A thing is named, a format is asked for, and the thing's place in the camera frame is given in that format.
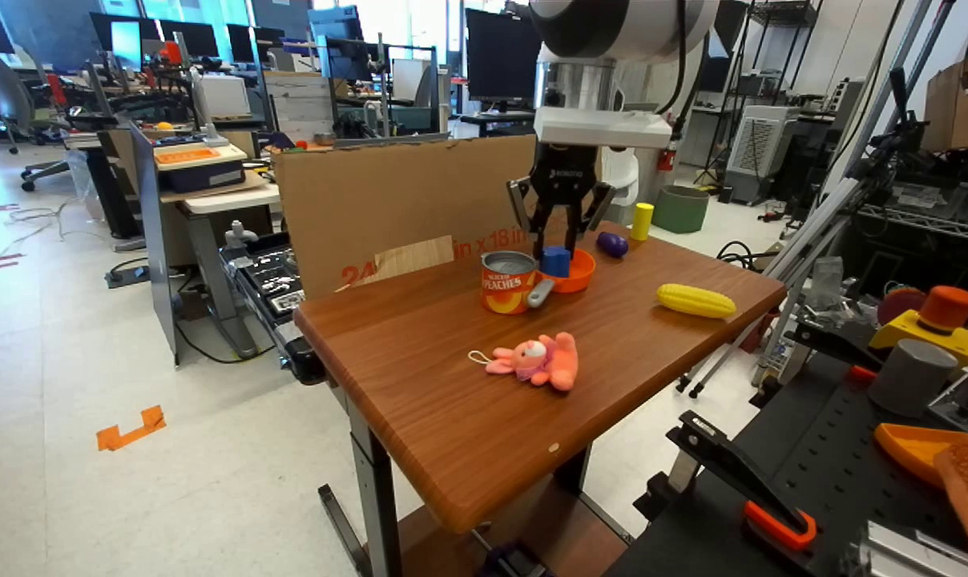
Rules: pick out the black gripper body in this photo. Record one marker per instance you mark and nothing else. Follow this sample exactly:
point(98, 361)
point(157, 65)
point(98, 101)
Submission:
point(567, 178)

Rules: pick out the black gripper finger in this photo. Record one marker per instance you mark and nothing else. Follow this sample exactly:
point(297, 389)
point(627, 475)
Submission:
point(591, 220)
point(523, 207)

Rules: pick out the blue block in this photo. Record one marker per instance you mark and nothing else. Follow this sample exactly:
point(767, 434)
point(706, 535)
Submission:
point(554, 262)

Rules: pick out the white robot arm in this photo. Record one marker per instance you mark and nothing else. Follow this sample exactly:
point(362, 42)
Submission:
point(613, 65)

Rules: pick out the purple toy eggplant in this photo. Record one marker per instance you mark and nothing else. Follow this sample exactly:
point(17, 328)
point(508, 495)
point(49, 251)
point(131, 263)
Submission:
point(613, 246)

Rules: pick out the yellow cylinder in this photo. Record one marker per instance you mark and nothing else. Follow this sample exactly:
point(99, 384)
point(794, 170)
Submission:
point(643, 223)

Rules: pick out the white office chair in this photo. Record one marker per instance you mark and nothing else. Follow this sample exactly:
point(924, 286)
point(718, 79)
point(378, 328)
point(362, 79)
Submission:
point(618, 178)

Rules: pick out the orange tin can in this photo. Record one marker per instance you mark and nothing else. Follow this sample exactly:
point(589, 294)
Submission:
point(508, 284)

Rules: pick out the green bin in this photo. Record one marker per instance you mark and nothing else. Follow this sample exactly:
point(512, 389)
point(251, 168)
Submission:
point(679, 209)

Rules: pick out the red fire extinguisher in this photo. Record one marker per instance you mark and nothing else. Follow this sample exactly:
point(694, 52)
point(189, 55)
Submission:
point(669, 163)

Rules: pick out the brown cardboard panel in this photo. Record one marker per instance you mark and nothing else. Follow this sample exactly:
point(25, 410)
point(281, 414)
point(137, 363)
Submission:
point(399, 205)

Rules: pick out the yellow toy corn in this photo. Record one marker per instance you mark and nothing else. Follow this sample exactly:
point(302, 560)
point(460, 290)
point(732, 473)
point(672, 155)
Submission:
point(698, 301)

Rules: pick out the black computer monitor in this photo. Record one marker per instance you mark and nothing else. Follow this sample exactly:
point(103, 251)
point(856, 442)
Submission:
point(502, 59)

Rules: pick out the pink plush bunny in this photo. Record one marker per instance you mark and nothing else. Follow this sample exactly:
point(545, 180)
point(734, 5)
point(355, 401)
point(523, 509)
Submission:
point(535, 361)

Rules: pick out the black metal shelf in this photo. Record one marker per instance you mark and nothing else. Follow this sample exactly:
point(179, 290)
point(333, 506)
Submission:
point(774, 65)

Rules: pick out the silver tripod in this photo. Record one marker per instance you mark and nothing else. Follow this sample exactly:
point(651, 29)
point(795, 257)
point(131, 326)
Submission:
point(826, 227)

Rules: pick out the black equipment rack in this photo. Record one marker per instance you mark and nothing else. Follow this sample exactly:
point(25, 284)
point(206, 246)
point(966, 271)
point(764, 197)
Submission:
point(277, 290)

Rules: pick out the black orange bar clamp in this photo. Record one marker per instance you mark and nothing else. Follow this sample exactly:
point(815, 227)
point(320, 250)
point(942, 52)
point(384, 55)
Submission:
point(757, 492)

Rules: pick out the grey office desk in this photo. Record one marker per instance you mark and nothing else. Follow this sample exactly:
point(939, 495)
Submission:
point(201, 197)

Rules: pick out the grey cylinder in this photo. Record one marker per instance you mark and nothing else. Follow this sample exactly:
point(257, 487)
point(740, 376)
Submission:
point(912, 376)

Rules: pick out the yellow block with orange cylinder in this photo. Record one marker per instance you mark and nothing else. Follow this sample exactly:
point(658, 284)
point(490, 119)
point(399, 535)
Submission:
point(935, 326)

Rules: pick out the brown cardboard box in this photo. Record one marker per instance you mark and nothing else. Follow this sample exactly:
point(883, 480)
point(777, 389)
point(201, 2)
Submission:
point(960, 107)

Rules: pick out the orange floor tape marker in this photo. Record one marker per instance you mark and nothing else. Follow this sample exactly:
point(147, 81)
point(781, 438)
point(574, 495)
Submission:
point(130, 430)

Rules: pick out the black table frame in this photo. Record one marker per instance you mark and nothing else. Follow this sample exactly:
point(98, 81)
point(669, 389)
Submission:
point(375, 492)

